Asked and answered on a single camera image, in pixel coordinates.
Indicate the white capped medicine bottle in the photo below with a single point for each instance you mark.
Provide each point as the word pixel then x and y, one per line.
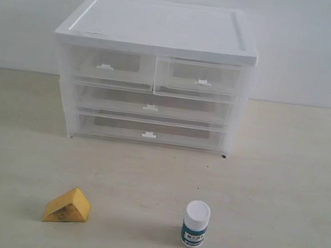
pixel 195 223

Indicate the clear bottom wide drawer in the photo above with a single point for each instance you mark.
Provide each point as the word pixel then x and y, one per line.
pixel 179 135

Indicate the clear wide drawer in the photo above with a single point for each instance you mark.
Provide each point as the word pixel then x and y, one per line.
pixel 179 135
pixel 148 104

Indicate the white plastic drawer cabinet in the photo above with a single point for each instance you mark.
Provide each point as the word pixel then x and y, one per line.
pixel 157 29

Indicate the clear middle wide drawer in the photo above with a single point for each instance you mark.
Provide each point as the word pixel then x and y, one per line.
pixel 148 104

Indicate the yellow triangular wooden block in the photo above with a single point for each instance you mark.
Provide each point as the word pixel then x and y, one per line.
pixel 73 206

